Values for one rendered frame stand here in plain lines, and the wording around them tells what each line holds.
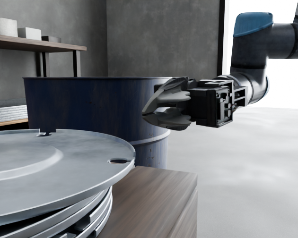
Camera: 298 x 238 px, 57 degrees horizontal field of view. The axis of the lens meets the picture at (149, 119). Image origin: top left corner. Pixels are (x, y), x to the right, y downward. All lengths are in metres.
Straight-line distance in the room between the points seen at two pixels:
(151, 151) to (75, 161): 0.43
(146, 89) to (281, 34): 0.31
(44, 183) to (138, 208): 0.10
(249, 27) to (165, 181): 0.37
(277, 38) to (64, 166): 0.48
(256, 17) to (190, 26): 3.90
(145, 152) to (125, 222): 0.44
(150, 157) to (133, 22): 4.33
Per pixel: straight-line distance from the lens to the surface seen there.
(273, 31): 0.62
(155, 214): 0.28
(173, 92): 0.44
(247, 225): 1.02
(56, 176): 0.26
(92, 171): 0.27
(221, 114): 0.45
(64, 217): 0.21
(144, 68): 4.76
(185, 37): 4.49
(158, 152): 0.74
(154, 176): 0.38
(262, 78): 0.62
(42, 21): 4.18
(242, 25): 0.61
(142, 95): 0.66
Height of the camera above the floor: 0.48
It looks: 9 degrees down
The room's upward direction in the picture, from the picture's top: straight up
